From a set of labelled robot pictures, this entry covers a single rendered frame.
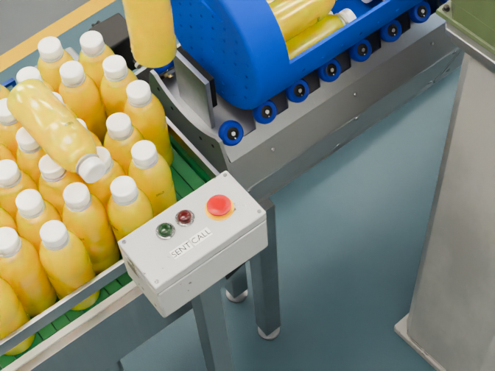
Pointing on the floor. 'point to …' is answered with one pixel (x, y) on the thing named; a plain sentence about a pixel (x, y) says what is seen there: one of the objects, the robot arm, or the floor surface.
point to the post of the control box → (213, 329)
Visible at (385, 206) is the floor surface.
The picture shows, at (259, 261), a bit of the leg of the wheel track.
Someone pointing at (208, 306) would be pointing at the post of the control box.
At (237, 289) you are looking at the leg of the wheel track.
